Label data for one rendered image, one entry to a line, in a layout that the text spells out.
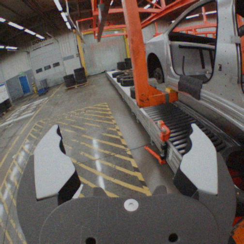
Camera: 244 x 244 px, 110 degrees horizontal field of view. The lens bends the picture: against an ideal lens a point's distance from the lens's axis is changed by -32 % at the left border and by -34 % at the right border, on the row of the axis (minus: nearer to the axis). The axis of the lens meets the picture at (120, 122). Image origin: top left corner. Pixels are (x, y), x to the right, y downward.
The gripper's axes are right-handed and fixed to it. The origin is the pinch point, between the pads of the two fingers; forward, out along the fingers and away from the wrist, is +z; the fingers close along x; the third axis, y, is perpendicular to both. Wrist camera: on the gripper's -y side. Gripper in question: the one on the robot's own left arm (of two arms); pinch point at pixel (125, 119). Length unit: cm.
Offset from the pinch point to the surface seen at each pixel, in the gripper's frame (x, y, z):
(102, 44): -160, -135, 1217
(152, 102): 46, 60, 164
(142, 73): 29, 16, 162
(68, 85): -306, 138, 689
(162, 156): 48, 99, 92
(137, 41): 21, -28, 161
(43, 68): -716, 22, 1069
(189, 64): 111, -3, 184
